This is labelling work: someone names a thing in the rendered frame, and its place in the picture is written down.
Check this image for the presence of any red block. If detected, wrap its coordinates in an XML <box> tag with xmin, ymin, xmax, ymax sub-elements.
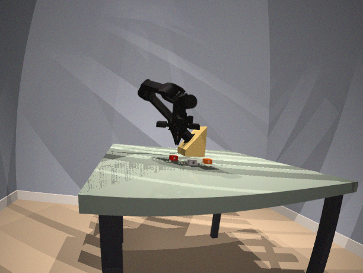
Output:
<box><xmin>169</xmin><ymin>155</ymin><xmax>178</xmax><ymax>161</ymax></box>

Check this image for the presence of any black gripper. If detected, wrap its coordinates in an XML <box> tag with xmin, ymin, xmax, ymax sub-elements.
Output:
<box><xmin>156</xmin><ymin>109</ymin><xmax>200</xmax><ymax>145</ymax></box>

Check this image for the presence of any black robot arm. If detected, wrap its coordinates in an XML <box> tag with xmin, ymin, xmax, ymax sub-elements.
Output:
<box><xmin>138</xmin><ymin>79</ymin><xmax>198</xmax><ymax>143</ymax></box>

